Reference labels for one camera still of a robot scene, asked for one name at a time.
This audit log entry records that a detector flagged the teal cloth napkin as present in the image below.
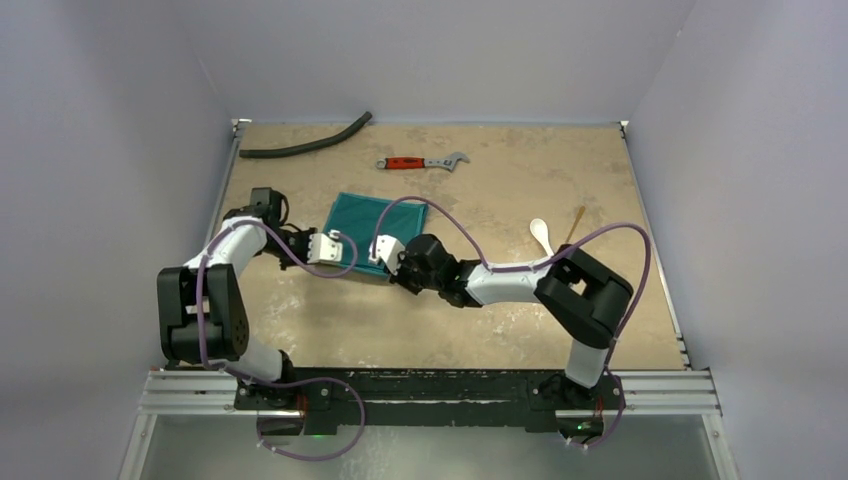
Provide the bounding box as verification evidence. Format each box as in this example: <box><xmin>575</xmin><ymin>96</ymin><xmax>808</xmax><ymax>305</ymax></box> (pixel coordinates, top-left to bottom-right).
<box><xmin>323</xmin><ymin>192</ymin><xmax>429</xmax><ymax>279</ymax></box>

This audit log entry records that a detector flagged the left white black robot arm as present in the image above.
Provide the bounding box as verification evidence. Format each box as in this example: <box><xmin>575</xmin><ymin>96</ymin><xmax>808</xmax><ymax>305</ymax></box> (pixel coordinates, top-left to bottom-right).
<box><xmin>156</xmin><ymin>187</ymin><xmax>317</xmax><ymax>409</ymax></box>

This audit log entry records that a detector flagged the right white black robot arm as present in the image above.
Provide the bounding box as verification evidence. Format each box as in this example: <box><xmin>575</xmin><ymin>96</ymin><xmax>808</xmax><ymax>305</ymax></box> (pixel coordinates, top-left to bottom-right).
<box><xmin>369</xmin><ymin>234</ymin><xmax>634</xmax><ymax>407</ymax></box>

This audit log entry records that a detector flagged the gold metal spoon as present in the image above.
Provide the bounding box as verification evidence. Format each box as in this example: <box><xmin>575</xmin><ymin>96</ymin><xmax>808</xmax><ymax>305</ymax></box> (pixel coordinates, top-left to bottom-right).
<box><xmin>565</xmin><ymin>205</ymin><xmax>586</xmax><ymax>244</ymax></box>

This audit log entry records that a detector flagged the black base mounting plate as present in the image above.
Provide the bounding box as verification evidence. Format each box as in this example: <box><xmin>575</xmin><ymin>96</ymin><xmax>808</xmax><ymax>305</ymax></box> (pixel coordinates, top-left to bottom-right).
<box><xmin>234</xmin><ymin>367</ymin><xmax>625</xmax><ymax>437</ymax></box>

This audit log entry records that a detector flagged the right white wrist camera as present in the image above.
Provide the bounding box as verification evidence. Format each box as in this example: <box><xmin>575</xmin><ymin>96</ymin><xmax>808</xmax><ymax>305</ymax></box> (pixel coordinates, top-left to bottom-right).
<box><xmin>368</xmin><ymin>234</ymin><xmax>405</xmax><ymax>276</ymax></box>

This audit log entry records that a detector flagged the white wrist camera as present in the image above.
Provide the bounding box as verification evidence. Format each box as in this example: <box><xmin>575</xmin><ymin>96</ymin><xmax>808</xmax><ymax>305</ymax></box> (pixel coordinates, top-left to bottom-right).
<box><xmin>368</xmin><ymin>234</ymin><xmax>405</xmax><ymax>276</ymax></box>
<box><xmin>307</xmin><ymin>230</ymin><xmax>344</xmax><ymax>264</ymax></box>

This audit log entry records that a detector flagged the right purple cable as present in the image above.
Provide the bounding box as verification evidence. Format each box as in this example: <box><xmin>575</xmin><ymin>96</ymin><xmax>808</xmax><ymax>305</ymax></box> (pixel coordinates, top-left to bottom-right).
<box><xmin>370</xmin><ymin>196</ymin><xmax>653</xmax><ymax>452</ymax></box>

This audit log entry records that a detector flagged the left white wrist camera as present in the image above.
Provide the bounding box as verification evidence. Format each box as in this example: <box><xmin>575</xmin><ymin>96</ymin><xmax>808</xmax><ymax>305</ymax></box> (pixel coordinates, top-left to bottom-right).
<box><xmin>307</xmin><ymin>230</ymin><xmax>344</xmax><ymax>264</ymax></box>

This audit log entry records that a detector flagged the black foam hose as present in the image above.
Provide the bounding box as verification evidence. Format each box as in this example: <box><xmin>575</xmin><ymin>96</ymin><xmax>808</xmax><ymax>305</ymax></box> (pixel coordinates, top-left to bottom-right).
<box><xmin>239</xmin><ymin>111</ymin><xmax>374</xmax><ymax>160</ymax></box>

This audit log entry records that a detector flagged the red handled adjustable wrench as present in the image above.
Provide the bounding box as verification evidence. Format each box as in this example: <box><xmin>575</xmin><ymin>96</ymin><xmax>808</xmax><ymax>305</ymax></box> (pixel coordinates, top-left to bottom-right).
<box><xmin>375</xmin><ymin>152</ymin><xmax>470</xmax><ymax>172</ymax></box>

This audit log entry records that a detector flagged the aluminium rail frame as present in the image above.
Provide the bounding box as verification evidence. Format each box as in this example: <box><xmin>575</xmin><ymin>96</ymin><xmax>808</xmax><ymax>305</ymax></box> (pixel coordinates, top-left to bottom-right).
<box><xmin>122</xmin><ymin>124</ymin><xmax>737</xmax><ymax>479</ymax></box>

